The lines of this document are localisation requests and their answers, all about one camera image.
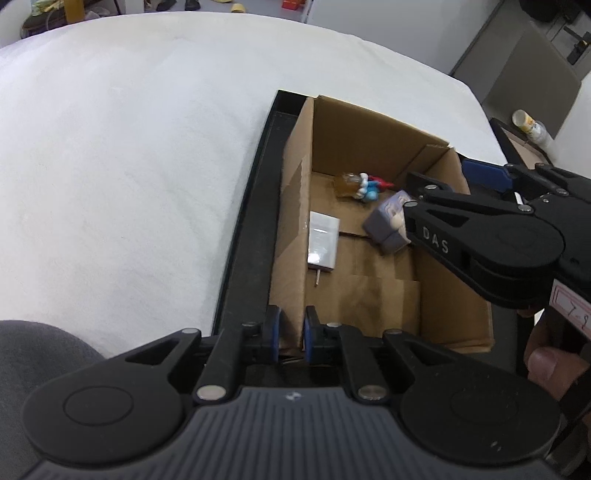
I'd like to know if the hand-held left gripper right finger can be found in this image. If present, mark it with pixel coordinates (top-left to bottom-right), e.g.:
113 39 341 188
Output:
304 306 467 403

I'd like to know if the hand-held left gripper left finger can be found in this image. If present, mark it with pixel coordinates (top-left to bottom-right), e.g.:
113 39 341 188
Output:
124 307 283 403

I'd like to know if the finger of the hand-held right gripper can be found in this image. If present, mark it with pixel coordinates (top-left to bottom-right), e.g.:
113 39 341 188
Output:
403 171 539 275
461 157 555 199

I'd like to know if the grey rabbit cube toy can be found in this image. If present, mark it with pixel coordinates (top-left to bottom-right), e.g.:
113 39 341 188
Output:
362 189 416 254

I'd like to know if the small blue figure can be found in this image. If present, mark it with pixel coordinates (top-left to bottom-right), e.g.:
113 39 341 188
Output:
333 172 395 203

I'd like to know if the white charger plug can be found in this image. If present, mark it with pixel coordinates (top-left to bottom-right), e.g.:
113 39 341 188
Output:
307 211 341 287

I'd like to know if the brown cardboard box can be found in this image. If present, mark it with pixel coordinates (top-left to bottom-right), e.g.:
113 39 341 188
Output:
268 95 495 354

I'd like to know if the black tray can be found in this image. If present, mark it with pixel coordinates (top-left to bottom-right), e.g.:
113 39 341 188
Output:
210 89 527 370

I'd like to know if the person's right hand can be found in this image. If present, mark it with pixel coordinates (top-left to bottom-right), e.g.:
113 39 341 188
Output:
517 307 581 402

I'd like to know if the white bottle yellow label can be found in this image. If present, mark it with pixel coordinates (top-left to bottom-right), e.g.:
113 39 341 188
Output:
512 109 552 148

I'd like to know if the black hanging bag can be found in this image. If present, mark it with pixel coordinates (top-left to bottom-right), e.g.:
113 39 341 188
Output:
519 0 583 24

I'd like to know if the person's grey pants leg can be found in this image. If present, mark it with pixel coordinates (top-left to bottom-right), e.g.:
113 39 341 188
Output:
0 319 105 480

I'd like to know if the black door handle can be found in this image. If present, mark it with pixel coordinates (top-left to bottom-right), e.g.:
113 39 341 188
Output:
563 25 589 65

